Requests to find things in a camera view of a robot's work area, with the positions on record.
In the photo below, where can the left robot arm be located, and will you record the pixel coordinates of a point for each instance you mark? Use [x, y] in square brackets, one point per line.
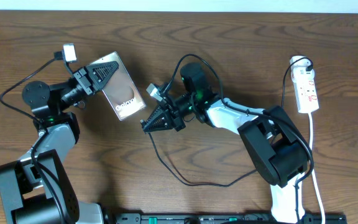
[35, 188]

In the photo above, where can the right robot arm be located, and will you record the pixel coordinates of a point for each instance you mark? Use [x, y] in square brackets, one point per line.
[278, 151]

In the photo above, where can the white power strip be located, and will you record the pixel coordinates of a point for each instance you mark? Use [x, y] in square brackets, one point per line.
[302, 76]

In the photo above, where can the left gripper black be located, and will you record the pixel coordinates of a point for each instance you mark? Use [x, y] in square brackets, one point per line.
[87, 85]

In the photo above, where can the Samsung Galaxy smartphone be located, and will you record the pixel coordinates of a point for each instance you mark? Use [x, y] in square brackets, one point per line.
[120, 90]

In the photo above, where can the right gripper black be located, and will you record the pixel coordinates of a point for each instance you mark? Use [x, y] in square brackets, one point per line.
[170, 116]

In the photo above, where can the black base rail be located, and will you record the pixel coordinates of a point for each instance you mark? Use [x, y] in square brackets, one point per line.
[136, 218]

